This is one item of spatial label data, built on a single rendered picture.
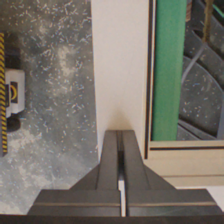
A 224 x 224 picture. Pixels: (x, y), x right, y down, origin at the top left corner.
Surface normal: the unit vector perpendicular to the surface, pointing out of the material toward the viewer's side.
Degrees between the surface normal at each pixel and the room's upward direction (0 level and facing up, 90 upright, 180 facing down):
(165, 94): 0
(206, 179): 90
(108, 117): 0
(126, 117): 0
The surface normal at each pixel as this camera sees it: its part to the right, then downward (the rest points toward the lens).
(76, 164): -0.03, 0.27
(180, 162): -0.02, -0.96
